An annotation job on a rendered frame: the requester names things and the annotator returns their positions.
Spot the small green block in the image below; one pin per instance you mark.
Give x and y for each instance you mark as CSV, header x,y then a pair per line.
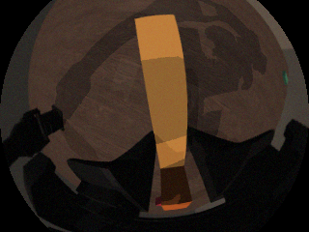
x,y
285,77

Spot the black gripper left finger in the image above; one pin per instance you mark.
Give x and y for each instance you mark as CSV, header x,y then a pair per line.
x,y
131,174

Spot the orange bar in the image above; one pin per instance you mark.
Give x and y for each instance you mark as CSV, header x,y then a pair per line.
x,y
164,76

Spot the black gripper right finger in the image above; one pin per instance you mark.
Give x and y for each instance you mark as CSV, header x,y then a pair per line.
x,y
219,161

